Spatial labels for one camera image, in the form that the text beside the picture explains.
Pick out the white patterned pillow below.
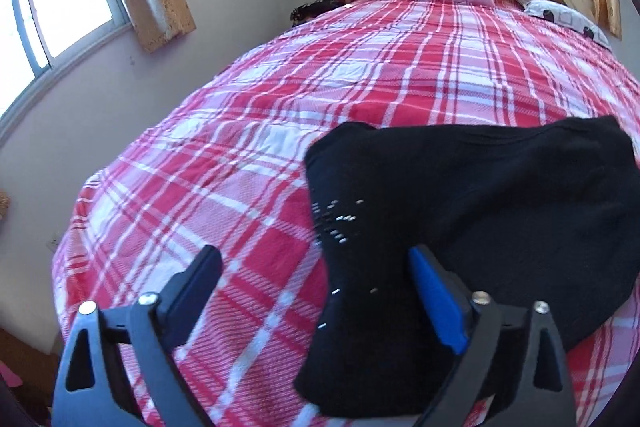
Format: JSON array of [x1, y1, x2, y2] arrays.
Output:
[[520, 0, 612, 49]]

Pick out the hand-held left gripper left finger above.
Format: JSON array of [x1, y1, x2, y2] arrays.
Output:
[[52, 244, 224, 427]]

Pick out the dark cloth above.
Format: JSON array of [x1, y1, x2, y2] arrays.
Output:
[[290, 0, 346, 26]]

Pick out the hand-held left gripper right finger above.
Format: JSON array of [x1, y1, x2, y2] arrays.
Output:
[[407, 244, 579, 427]]

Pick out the red plaid blanket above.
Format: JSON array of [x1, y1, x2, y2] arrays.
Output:
[[52, 0, 640, 427]]

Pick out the black pants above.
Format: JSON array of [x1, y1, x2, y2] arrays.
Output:
[[293, 116, 640, 419]]

